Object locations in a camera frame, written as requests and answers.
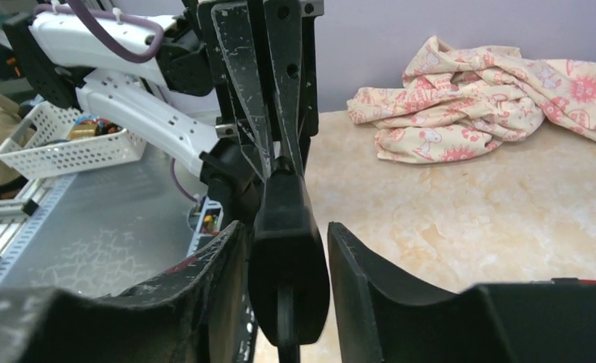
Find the pink patterned cloth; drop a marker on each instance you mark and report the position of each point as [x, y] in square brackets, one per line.
[458, 104]

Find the black cable lock head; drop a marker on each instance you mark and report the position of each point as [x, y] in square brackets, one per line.
[288, 281]

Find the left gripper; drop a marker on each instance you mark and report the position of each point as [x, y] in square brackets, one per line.
[262, 60]

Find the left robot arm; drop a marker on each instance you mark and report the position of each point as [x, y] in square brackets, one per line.
[150, 75]

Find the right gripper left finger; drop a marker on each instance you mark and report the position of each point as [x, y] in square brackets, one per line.
[149, 322]

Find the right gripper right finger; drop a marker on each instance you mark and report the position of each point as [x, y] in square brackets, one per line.
[385, 314]

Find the white plastic basket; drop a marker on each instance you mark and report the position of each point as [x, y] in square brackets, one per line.
[39, 147]

